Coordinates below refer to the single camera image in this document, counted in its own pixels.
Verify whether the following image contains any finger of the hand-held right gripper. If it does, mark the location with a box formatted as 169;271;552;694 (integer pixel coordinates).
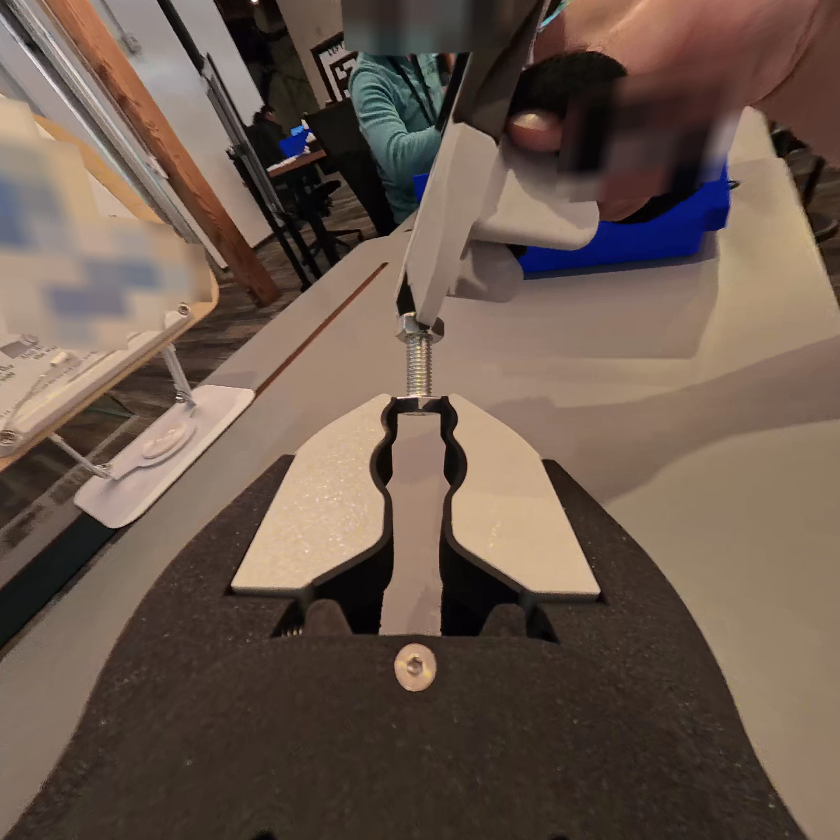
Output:
447;243;526;305
398;119;506;329

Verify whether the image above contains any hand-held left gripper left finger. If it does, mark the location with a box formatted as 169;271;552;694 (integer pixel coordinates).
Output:
229;395;396;634

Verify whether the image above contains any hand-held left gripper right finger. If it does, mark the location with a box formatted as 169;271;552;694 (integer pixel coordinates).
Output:
439;395;603;635

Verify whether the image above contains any silver hex nut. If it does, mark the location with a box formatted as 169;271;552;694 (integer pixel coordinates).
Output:
398;311;446;343

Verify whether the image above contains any silver hex bolt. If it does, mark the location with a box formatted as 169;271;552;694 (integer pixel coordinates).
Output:
398;336;445;424

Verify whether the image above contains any person's right hand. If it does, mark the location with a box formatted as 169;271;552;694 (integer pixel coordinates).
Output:
506;0;840;220

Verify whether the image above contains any black office chair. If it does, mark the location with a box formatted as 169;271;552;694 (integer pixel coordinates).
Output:
305;99;395;237

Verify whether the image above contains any black white marker sign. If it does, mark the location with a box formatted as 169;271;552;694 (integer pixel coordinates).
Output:
311;33;359;103

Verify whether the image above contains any black phone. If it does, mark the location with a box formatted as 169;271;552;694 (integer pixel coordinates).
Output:
0;512;119;651

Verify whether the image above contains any instruction poster board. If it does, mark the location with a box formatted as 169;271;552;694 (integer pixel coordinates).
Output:
0;99;221;473

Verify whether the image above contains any metal frame stand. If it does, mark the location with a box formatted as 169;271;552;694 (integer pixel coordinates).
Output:
158;0;322;290

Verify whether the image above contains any wooden support post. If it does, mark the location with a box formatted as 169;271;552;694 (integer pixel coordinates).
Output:
46;0;279;309

